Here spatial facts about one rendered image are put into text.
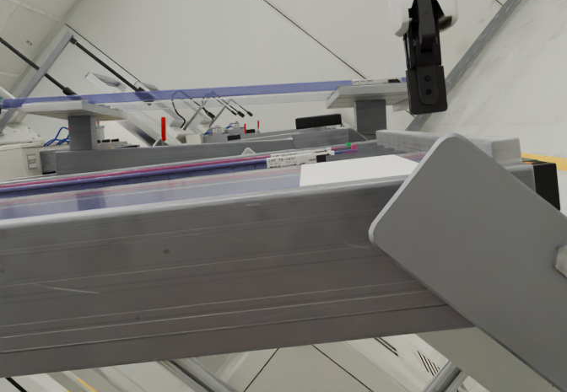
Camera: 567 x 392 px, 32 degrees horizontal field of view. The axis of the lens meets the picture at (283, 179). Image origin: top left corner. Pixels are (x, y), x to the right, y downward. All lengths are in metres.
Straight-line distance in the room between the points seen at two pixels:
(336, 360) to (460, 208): 1.55
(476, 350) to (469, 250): 1.00
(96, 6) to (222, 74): 1.22
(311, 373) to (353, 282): 1.51
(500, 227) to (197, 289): 0.12
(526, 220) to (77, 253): 0.17
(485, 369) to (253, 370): 0.65
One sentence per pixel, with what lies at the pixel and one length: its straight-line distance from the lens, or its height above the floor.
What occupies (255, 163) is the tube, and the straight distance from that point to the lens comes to 0.87.
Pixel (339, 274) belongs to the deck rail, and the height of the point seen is 0.75.
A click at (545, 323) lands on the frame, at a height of 0.69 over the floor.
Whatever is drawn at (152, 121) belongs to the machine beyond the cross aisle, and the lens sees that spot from 5.41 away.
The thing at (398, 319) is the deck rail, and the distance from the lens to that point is 0.40.
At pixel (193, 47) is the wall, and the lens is 8.56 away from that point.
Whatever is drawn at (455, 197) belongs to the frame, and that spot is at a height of 0.74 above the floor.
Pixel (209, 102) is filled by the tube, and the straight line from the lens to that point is 1.43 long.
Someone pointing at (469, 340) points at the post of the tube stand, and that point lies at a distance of 1.34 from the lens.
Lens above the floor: 0.80
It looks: 1 degrees down
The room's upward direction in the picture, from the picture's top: 52 degrees counter-clockwise
